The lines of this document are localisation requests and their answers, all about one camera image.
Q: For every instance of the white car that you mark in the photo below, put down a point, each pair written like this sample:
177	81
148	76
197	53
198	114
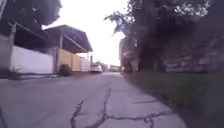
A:
96	69

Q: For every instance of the grey cracked concrete road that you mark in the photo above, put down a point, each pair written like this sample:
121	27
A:
93	100

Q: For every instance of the green bush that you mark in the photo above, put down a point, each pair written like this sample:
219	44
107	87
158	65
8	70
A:
65	69

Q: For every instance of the building with dark pitched roof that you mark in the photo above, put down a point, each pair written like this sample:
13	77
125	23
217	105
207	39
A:
68	38

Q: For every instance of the large dark trees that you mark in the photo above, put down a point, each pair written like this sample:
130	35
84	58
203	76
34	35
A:
156	30

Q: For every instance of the grass verge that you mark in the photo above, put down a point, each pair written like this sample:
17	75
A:
180	90

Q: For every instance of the large dark tree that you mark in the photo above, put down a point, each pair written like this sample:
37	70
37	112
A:
30	11

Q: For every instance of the yellow wall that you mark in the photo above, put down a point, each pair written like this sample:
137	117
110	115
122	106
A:
68	60

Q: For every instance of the white wall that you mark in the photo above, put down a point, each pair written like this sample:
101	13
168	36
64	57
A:
31	61

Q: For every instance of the stone wall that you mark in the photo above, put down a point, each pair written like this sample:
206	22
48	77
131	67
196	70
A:
193	56

